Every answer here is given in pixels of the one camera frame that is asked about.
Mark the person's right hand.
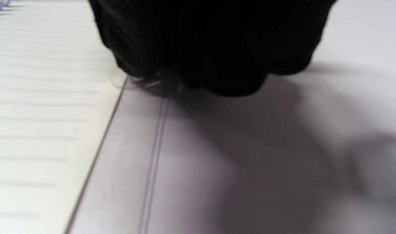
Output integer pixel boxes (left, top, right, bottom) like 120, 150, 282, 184
88, 0, 336, 97

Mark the lined loose-leaf paper stack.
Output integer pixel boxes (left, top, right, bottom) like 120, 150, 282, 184
0, 0, 127, 234

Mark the clear ring binder blue spine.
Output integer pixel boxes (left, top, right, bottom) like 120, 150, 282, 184
0, 0, 171, 234

